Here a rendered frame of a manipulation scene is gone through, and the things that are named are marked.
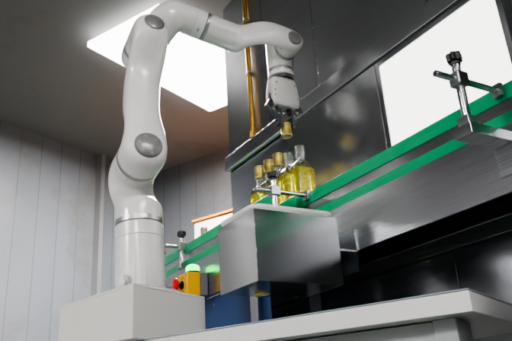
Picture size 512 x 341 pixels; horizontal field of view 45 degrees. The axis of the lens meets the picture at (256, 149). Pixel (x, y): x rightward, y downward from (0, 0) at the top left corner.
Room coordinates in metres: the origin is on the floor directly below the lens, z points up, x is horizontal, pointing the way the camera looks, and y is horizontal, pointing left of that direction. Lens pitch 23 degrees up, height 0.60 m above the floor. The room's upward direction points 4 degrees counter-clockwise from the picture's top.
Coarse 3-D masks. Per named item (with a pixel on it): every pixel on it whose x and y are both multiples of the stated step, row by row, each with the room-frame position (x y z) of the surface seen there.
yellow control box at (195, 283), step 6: (180, 276) 1.87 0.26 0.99; (186, 276) 1.83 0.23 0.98; (192, 276) 1.84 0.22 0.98; (198, 276) 1.85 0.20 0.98; (204, 276) 1.86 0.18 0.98; (186, 282) 1.83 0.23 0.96; (192, 282) 1.84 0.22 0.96; (198, 282) 1.85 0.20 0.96; (204, 282) 1.86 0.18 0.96; (180, 288) 1.86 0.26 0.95; (186, 288) 1.83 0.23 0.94; (192, 288) 1.84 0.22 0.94; (198, 288) 1.85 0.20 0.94; (204, 288) 1.86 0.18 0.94; (192, 294) 1.84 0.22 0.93; (198, 294) 1.85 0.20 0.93; (204, 294) 1.86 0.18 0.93
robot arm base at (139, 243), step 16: (128, 224) 1.43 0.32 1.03; (144, 224) 1.43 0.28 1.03; (160, 224) 1.46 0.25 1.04; (128, 240) 1.42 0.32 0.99; (144, 240) 1.43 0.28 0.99; (160, 240) 1.46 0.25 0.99; (128, 256) 1.42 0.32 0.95; (144, 256) 1.42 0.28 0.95; (160, 256) 1.45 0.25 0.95; (128, 272) 1.42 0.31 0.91; (144, 272) 1.42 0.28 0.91; (160, 272) 1.45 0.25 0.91
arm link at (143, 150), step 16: (144, 16) 1.43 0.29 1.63; (144, 32) 1.42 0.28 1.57; (160, 32) 1.44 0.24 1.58; (128, 48) 1.51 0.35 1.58; (144, 48) 1.44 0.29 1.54; (160, 48) 1.46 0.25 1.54; (128, 64) 1.47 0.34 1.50; (144, 64) 1.46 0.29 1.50; (160, 64) 1.49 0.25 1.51; (128, 80) 1.47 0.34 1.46; (144, 80) 1.47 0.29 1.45; (160, 80) 1.51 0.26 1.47; (128, 96) 1.47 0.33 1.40; (144, 96) 1.46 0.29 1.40; (128, 112) 1.45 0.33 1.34; (144, 112) 1.45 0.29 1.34; (128, 128) 1.41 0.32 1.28; (144, 128) 1.41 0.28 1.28; (160, 128) 1.45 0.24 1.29; (128, 144) 1.39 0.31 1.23; (144, 144) 1.39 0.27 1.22; (160, 144) 1.41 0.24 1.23; (128, 160) 1.40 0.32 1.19; (144, 160) 1.40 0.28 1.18; (160, 160) 1.42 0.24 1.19; (128, 176) 1.46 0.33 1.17; (144, 176) 1.45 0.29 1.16
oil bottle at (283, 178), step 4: (284, 168) 1.71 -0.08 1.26; (288, 168) 1.70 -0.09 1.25; (280, 172) 1.72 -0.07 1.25; (284, 172) 1.70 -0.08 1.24; (288, 172) 1.69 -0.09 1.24; (280, 176) 1.72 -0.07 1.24; (284, 176) 1.70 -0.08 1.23; (288, 176) 1.69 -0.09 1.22; (280, 180) 1.72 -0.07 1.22; (284, 180) 1.70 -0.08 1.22; (288, 180) 1.69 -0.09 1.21; (280, 184) 1.72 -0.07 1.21; (284, 184) 1.70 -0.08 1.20; (288, 184) 1.69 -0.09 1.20; (280, 188) 1.72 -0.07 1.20; (284, 188) 1.71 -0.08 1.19; (288, 188) 1.69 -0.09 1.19; (280, 196) 1.73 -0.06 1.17; (284, 196) 1.71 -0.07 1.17; (288, 196) 1.69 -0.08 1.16; (280, 200) 1.73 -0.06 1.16; (284, 200) 1.71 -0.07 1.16
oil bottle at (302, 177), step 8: (296, 160) 1.67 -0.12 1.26; (304, 160) 1.66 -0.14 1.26; (296, 168) 1.65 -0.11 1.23; (304, 168) 1.65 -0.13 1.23; (312, 168) 1.66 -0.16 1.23; (296, 176) 1.65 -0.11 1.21; (304, 176) 1.65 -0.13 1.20; (312, 176) 1.66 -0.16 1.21; (296, 184) 1.65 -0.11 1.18; (304, 184) 1.64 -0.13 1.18; (312, 184) 1.66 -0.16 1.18; (296, 192) 1.66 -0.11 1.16
